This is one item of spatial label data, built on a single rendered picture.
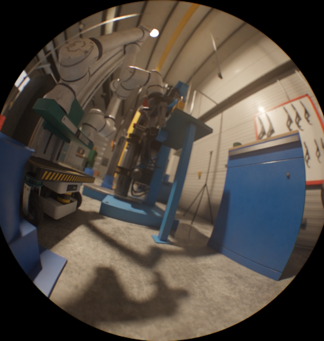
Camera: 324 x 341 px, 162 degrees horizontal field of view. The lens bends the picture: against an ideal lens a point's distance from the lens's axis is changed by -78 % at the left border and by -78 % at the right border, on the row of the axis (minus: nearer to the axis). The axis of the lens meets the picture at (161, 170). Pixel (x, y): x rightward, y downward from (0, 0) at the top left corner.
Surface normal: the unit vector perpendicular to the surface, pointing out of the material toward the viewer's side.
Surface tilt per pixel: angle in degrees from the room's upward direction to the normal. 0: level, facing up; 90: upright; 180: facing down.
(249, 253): 90
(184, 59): 173
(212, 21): 173
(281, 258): 90
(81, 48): 97
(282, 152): 90
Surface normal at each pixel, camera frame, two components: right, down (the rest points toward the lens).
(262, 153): -0.90, -0.31
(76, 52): 0.59, 0.19
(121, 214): 0.33, -0.07
